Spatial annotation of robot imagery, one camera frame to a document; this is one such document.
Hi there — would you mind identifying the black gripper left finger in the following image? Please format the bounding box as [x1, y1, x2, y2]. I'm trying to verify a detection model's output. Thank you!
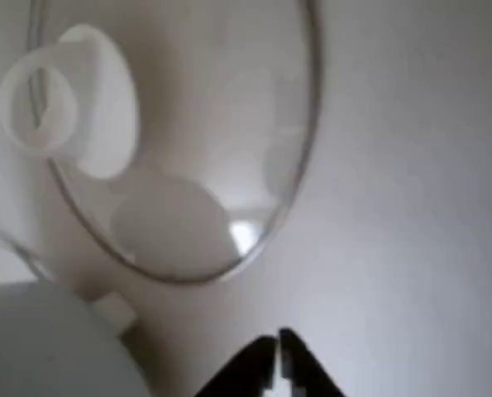
[195, 335, 278, 397]

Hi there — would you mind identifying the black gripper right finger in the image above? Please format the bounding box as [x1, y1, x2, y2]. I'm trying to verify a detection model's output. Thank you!
[277, 328, 347, 397]

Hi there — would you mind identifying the grey round container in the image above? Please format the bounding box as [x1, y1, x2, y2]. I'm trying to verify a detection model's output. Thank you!
[0, 280, 156, 397]

